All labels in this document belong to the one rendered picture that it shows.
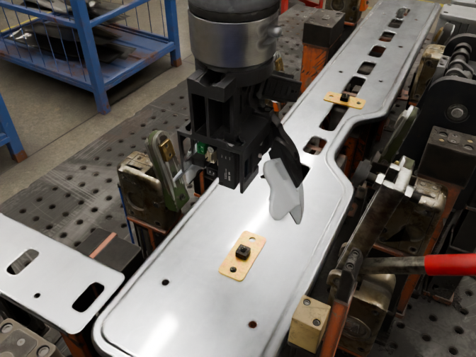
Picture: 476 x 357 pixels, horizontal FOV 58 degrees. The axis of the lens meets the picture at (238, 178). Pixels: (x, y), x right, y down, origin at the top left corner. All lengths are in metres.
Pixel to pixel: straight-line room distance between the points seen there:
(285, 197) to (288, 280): 0.17
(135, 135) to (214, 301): 0.88
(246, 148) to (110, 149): 0.98
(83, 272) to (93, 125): 2.16
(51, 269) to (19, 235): 0.09
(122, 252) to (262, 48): 0.41
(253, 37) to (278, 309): 0.35
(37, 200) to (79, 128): 1.55
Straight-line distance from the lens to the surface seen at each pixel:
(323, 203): 0.70
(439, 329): 0.98
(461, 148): 0.67
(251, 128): 0.41
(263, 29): 0.36
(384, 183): 0.42
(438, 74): 0.79
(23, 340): 0.53
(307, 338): 0.51
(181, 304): 0.57
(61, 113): 2.94
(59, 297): 0.62
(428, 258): 0.49
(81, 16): 2.56
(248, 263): 0.60
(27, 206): 1.23
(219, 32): 0.35
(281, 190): 0.46
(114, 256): 0.67
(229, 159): 0.40
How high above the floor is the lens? 1.48
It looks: 42 degrees down
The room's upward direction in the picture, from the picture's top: straight up
